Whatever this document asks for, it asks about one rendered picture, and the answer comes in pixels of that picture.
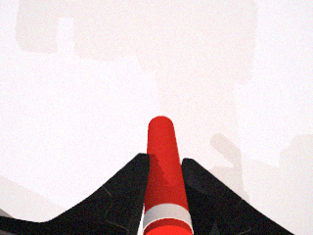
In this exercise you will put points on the red peg with white band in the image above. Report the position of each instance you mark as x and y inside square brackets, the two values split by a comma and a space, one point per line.
[166, 203]

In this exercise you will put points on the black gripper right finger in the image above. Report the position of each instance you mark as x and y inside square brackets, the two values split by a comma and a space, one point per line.
[217, 210]

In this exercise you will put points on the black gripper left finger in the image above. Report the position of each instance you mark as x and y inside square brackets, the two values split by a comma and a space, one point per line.
[114, 209]

